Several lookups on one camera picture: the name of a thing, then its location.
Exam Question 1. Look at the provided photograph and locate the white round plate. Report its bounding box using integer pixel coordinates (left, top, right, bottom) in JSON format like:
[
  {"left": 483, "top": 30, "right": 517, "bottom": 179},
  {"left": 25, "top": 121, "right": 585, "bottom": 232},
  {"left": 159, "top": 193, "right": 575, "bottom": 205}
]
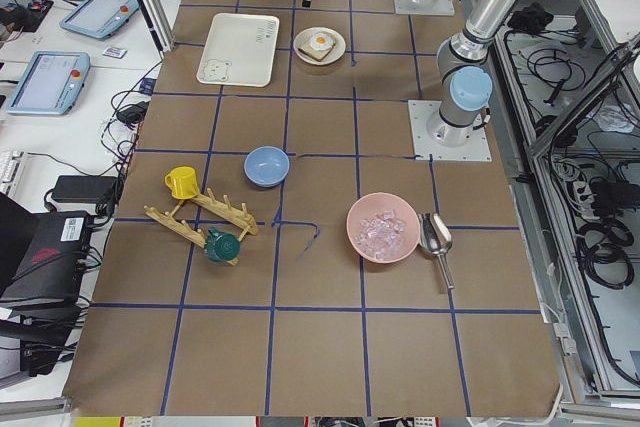
[{"left": 294, "top": 27, "right": 346, "bottom": 66}]

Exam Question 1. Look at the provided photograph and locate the bottom bread slice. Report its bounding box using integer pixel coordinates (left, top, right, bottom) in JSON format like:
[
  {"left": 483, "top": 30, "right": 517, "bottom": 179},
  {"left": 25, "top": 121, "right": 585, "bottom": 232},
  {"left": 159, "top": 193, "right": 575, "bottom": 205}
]
[{"left": 299, "top": 31, "right": 335, "bottom": 61}]

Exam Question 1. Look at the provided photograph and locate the fried egg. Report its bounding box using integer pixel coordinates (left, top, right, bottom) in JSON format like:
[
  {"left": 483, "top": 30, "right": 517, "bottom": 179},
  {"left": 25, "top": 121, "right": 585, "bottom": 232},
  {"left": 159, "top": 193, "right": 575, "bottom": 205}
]
[{"left": 309, "top": 32, "right": 334, "bottom": 50}]

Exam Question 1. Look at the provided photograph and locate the white rectangular bear tray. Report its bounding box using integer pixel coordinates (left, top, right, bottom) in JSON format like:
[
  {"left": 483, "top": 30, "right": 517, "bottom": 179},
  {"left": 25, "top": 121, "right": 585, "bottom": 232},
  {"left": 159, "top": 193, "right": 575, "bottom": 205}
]
[{"left": 196, "top": 13, "right": 280, "bottom": 87}]

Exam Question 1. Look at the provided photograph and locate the blue bowl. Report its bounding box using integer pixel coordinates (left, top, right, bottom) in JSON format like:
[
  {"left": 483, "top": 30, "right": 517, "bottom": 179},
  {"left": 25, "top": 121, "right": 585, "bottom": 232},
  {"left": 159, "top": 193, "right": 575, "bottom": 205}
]
[{"left": 244, "top": 146, "right": 290, "bottom": 188}]

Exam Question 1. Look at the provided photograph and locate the upper blue teach pendant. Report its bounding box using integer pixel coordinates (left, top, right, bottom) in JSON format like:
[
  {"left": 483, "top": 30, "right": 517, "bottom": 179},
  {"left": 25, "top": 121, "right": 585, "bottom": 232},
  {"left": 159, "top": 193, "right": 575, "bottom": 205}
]
[{"left": 59, "top": 0, "right": 139, "bottom": 40}]

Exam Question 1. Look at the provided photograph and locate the blue teach pendant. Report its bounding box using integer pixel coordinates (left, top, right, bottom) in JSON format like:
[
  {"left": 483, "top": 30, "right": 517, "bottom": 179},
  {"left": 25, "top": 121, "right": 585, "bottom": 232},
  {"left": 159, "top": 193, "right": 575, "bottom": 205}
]
[
  {"left": 59, "top": 0, "right": 139, "bottom": 40},
  {"left": 6, "top": 51, "right": 91, "bottom": 116}
]

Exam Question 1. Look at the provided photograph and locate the yellow mug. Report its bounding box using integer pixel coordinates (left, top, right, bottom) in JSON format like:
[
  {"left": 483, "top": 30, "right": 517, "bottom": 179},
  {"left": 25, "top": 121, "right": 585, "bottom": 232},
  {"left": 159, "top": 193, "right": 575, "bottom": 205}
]
[{"left": 164, "top": 166, "right": 200, "bottom": 200}]

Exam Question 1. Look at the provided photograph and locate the pink bowl with ice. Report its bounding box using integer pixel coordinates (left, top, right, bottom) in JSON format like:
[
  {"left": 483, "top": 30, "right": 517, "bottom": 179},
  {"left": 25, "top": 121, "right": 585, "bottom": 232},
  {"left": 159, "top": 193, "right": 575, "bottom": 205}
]
[{"left": 346, "top": 192, "right": 421, "bottom": 263}]

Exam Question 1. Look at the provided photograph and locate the wooden dish rack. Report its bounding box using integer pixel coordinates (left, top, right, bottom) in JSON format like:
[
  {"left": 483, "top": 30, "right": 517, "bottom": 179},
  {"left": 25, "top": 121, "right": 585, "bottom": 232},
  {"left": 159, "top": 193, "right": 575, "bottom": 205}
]
[{"left": 144, "top": 188, "right": 259, "bottom": 266}]

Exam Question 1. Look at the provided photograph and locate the lower blue teach pendant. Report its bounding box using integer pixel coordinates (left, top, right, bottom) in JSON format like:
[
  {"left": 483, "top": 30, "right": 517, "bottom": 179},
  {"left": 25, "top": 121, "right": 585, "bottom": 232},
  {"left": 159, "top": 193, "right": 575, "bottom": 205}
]
[{"left": 6, "top": 51, "right": 91, "bottom": 116}]

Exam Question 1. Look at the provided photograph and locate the dark green mug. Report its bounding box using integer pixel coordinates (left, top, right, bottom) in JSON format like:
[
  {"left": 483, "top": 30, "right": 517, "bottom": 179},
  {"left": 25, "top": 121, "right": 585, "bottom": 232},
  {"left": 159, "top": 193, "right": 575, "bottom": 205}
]
[{"left": 204, "top": 227, "right": 241, "bottom": 262}]

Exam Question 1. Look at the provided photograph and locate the metal scoop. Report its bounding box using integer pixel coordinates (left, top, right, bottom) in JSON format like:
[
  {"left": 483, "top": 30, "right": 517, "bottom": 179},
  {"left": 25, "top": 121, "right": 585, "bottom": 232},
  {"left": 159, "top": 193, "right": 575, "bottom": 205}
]
[{"left": 419, "top": 213, "right": 455, "bottom": 290}]

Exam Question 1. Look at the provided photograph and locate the black power adapter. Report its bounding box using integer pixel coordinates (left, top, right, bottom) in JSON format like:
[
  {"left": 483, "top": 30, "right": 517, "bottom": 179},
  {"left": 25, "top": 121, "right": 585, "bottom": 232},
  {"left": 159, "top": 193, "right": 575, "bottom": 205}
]
[{"left": 51, "top": 175, "right": 116, "bottom": 204}]

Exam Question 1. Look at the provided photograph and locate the black computer box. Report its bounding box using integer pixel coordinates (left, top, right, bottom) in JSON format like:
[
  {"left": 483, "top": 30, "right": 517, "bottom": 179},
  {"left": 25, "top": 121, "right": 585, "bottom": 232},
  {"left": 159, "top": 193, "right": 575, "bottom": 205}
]
[{"left": 1, "top": 195, "right": 93, "bottom": 309}]

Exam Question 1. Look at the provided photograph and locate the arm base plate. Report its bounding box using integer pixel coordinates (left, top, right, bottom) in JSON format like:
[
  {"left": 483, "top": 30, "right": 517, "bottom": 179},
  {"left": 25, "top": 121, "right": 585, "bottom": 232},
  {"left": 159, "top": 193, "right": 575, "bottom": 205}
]
[
  {"left": 408, "top": 100, "right": 492, "bottom": 162},
  {"left": 394, "top": 0, "right": 455, "bottom": 16}
]

